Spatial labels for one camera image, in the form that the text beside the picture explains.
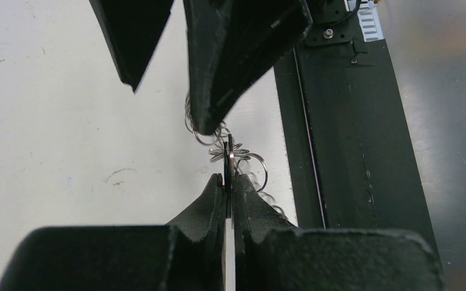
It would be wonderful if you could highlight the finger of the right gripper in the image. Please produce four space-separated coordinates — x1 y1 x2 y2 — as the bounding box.
90 0 174 92
184 0 312 136

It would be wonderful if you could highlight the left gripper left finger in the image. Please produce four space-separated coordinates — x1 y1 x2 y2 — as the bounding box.
0 174 225 290

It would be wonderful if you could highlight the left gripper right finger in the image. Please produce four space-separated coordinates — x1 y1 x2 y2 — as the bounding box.
232 175 445 290

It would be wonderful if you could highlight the metal disc keyring holder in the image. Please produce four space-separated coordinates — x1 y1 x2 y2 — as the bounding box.
184 95 287 218

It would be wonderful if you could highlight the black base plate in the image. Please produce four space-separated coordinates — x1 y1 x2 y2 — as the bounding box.
274 1 437 250

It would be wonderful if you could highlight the right white cable duct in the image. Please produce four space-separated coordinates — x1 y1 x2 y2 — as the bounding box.
345 0 385 42

